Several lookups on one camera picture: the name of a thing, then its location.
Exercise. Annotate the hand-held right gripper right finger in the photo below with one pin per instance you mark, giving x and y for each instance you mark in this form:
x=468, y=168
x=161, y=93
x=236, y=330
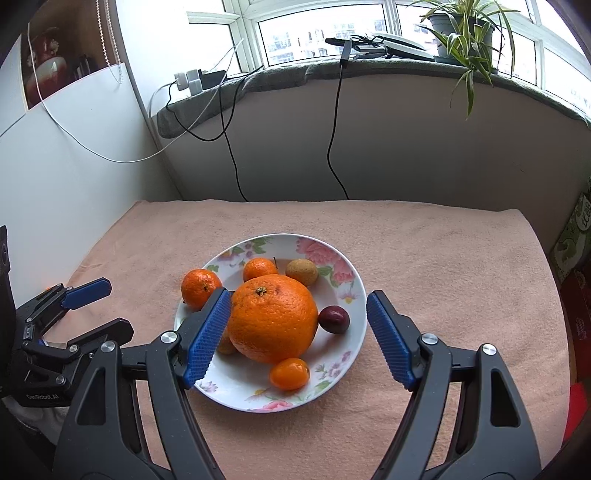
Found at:
x=388, y=341

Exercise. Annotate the white flat device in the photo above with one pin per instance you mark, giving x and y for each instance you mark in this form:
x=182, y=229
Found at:
x=406, y=46

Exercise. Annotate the green windowsill cloth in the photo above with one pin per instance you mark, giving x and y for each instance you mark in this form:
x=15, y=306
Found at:
x=286, y=76

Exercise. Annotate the brown longan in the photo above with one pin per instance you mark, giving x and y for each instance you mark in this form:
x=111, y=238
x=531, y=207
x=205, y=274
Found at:
x=226, y=346
x=301, y=272

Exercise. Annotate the red box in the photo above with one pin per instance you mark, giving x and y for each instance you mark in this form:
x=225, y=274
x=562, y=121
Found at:
x=581, y=406

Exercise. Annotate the green printed cardboard box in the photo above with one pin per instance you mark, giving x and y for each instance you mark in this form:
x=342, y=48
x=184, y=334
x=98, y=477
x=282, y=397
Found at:
x=575, y=240

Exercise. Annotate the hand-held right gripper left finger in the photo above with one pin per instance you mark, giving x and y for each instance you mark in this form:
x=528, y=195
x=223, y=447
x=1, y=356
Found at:
x=207, y=341

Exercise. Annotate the black clip device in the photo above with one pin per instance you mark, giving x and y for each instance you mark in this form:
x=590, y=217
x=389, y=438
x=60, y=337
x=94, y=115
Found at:
x=344, y=46

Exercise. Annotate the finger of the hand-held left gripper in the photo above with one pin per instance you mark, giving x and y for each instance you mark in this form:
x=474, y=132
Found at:
x=87, y=293
x=111, y=330

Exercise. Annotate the pink blanket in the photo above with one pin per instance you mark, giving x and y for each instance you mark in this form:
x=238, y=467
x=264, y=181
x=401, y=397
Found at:
x=415, y=240

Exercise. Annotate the large orange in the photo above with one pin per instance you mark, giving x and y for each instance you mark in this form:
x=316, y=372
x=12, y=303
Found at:
x=272, y=323

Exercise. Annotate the white floral plate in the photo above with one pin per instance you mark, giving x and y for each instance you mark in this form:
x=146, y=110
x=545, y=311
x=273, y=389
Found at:
x=341, y=369

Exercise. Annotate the potted spider plant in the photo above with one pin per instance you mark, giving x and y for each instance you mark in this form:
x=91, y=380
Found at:
x=445, y=37

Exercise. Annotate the white plug chargers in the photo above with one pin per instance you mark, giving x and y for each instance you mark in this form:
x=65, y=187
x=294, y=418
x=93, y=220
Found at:
x=189, y=82

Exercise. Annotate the mandarin with stem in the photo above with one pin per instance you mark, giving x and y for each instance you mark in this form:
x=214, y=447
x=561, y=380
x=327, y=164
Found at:
x=259, y=271

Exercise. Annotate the round smooth mandarin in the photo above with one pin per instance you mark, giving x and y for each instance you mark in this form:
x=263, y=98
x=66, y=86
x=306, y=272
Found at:
x=198, y=288

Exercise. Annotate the black power strip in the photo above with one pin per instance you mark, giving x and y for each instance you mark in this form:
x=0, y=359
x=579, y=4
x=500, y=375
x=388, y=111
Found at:
x=214, y=79

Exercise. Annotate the wall poster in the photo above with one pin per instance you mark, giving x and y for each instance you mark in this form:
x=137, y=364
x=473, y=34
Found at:
x=60, y=55

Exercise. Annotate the small orange kumquat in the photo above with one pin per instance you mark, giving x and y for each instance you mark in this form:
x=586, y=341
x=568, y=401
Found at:
x=289, y=374

